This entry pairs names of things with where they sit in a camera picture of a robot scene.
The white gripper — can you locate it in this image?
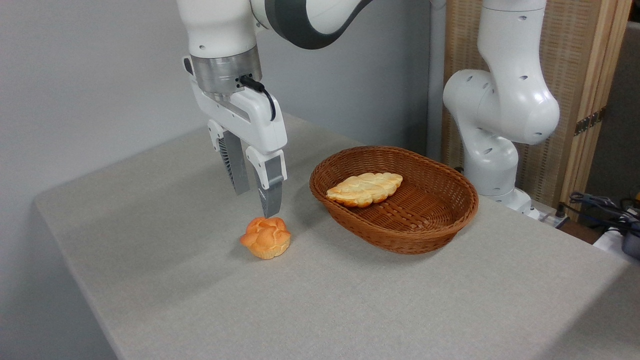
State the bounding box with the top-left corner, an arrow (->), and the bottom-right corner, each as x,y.
190,81 -> 289,219

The round orange bread roll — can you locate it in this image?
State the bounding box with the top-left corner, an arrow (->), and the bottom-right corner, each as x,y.
239,216 -> 292,260

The braided golden bread loaf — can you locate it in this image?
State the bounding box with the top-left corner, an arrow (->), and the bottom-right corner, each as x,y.
326,172 -> 404,209

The brown wicker basket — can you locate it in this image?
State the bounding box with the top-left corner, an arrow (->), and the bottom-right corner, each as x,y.
309,145 -> 480,256

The grey tablecloth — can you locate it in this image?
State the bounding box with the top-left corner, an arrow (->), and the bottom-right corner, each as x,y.
34,112 -> 640,360

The grey vertical pipe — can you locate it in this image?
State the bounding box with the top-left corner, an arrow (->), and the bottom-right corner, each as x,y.
426,0 -> 447,162

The white power strip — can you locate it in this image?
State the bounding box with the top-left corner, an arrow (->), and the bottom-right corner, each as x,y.
536,209 -> 571,229

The wooden folding screen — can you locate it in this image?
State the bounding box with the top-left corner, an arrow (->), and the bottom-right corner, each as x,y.
441,0 -> 634,222

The grey plastic device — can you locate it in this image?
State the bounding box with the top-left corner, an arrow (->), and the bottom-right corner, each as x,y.
621,227 -> 640,260

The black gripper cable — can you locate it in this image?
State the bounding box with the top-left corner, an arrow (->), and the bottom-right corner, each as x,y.
239,75 -> 277,122

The dark cable bundle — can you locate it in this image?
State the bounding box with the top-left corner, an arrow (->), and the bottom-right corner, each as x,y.
559,191 -> 640,237

